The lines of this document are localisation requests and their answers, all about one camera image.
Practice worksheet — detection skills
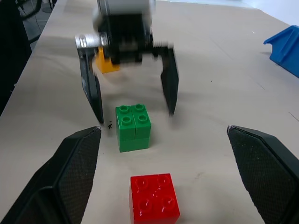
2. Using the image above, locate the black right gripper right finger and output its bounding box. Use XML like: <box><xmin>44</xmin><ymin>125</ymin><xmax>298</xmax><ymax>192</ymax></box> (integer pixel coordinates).
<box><xmin>226</xmin><ymin>125</ymin><xmax>299</xmax><ymax>224</ymax></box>

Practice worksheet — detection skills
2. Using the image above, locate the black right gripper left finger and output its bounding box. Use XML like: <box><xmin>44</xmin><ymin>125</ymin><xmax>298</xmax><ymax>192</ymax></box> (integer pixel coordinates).
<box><xmin>0</xmin><ymin>126</ymin><xmax>102</xmax><ymax>224</ymax></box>

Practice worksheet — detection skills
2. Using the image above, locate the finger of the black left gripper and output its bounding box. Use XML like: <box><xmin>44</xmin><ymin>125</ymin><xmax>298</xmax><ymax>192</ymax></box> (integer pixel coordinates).
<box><xmin>78</xmin><ymin>48</ymin><xmax>105</xmax><ymax>125</ymax></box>
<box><xmin>153</xmin><ymin>43</ymin><xmax>180</xmax><ymax>117</ymax></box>

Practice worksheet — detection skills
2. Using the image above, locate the yellow toy brick cube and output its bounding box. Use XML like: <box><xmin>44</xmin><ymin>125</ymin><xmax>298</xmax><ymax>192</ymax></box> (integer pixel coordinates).
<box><xmin>95</xmin><ymin>46</ymin><xmax>120</xmax><ymax>74</ymax></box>

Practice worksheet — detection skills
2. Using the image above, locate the green toy brick cube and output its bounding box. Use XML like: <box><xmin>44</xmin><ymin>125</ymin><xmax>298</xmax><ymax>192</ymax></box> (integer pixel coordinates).
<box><xmin>115</xmin><ymin>103</ymin><xmax>152</xmax><ymax>153</ymax></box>

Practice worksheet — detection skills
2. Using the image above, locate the red toy brick cube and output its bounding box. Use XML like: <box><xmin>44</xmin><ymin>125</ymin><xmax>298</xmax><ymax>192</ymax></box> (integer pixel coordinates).
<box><xmin>128</xmin><ymin>173</ymin><xmax>181</xmax><ymax>224</ymax></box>

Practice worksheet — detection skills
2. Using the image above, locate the black office chair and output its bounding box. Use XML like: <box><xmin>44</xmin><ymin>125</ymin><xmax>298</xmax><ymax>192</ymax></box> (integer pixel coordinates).
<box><xmin>0</xmin><ymin>0</ymin><xmax>58</xmax><ymax>116</ymax></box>

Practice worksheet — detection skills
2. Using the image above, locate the blue plastic bin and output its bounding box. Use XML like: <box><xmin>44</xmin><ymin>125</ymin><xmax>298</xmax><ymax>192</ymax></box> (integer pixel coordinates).
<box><xmin>263</xmin><ymin>25</ymin><xmax>299</xmax><ymax>79</ymax></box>

